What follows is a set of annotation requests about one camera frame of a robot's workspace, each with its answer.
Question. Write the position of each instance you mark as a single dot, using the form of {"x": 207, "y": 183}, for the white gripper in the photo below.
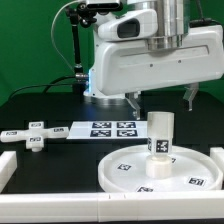
{"x": 130, "y": 66}

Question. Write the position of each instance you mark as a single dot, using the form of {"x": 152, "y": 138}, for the white round table top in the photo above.
{"x": 135, "y": 169}

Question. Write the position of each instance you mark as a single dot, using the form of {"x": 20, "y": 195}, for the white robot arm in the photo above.
{"x": 152, "y": 46}

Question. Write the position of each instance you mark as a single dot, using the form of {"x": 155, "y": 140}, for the white right barrier block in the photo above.
{"x": 217, "y": 154}

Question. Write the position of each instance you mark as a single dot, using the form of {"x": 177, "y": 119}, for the white barrier block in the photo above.
{"x": 8, "y": 165}
{"x": 217, "y": 154}

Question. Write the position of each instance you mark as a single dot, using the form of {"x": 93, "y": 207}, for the white marker sheet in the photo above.
{"x": 108, "y": 130}

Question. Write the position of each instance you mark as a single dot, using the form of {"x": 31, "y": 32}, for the white cross-shaped table base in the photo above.
{"x": 34, "y": 136}

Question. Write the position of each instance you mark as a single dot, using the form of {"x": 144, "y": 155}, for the white left barrier block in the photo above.
{"x": 8, "y": 165}

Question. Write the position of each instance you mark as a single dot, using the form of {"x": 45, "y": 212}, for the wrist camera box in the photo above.
{"x": 133, "y": 25}

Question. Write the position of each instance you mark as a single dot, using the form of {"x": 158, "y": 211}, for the black camera stand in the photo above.
{"x": 79, "y": 16}

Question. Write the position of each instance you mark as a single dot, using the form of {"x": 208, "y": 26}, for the white front barrier rail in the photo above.
{"x": 106, "y": 207}

